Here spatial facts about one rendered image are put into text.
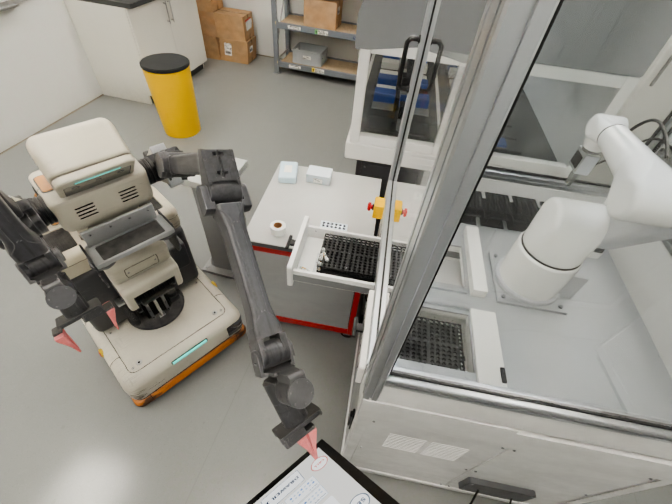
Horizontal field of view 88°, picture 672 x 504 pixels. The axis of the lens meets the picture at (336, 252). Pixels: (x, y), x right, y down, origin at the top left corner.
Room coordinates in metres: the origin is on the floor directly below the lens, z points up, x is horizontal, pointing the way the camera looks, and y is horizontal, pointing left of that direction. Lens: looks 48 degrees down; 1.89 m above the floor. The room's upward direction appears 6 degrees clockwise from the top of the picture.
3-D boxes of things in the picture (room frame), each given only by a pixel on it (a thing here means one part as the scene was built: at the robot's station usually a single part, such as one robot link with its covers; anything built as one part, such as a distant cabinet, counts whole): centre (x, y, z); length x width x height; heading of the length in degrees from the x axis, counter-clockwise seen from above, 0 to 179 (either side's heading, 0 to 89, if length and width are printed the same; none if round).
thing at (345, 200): (1.33, 0.11, 0.38); 0.62 x 0.58 x 0.76; 175
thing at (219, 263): (1.54, 0.71, 0.38); 0.30 x 0.30 x 0.76; 80
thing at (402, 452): (0.80, -0.63, 0.40); 1.03 x 0.95 x 0.80; 175
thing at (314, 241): (0.90, -0.06, 0.86); 0.40 x 0.26 x 0.06; 85
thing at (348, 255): (0.90, -0.05, 0.87); 0.22 x 0.18 x 0.06; 85
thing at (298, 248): (0.92, 0.15, 0.87); 0.29 x 0.02 x 0.11; 175
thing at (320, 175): (1.54, 0.13, 0.79); 0.13 x 0.09 x 0.05; 84
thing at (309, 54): (4.97, 0.62, 0.22); 0.40 x 0.30 x 0.17; 80
